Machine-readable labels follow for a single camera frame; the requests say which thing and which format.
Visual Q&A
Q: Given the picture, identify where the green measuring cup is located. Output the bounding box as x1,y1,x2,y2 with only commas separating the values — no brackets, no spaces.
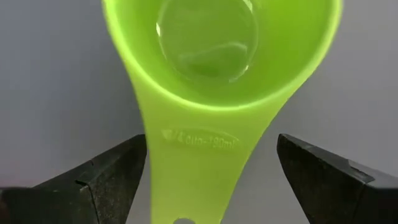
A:
101,0,344,224

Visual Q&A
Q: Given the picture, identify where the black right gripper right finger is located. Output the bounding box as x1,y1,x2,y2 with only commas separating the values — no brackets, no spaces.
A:
276,133,398,224

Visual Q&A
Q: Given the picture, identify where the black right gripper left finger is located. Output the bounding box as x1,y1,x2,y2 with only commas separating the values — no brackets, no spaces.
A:
0,134,147,224

